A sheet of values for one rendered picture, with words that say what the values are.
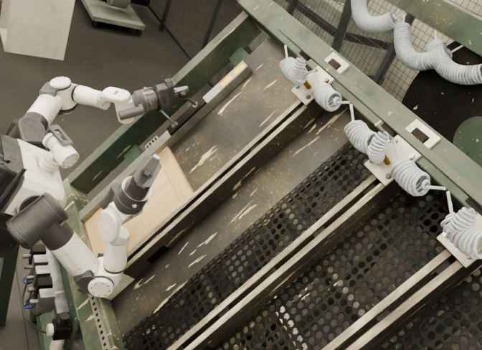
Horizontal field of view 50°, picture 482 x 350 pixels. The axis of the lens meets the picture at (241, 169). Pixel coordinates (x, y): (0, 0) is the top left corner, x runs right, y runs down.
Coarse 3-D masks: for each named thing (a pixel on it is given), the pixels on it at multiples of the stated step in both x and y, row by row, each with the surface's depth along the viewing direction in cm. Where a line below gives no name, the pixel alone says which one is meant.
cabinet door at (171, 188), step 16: (160, 160) 210; (160, 176) 206; (176, 176) 200; (160, 192) 201; (176, 192) 195; (192, 192) 191; (144, 208) 202; (160, 208) 196; (96, 224) 213; (128, 224) 202; (144, 224) 197; (96, 240) 208; (128, 240) 198
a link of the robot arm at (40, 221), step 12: (36, 204) 148; (48, 204) 147; (24, 216) 146; (36, 216) 145; (48, 216) 146; (24, 228) 144; (36, 228) 145; (48, 228) 147; (60, 228) 150; (36, 240) 147; (48, 240) 149; (60, 240) 150
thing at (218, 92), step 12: (240, 72) 206; (228, 84) 206; (204, 96) 211; (216, 96) 208; (204, 108) 209; (192, 120) 210; (168, 132) 213; (180, 132) 211; (156, 144) 213; (168, 144) 212; (144, 156) 214; (132, 168) 214; (120, 180) 215; (96, 204) 216; (84, 216) 217
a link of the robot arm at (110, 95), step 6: (108, 90) 194; (114, 90) 194; (120, 90) 194; (126, 90) 194; (102, 96) 193; (108, 96) 192; (114, 96) 191; (120, 96) 191; (126, 96) 191; (96, 102) 196; (102, 102) 195; (108, 102) 200; (114, 102) 192; (120, 102) 191; (126, 102) 192; (102, 108) 198
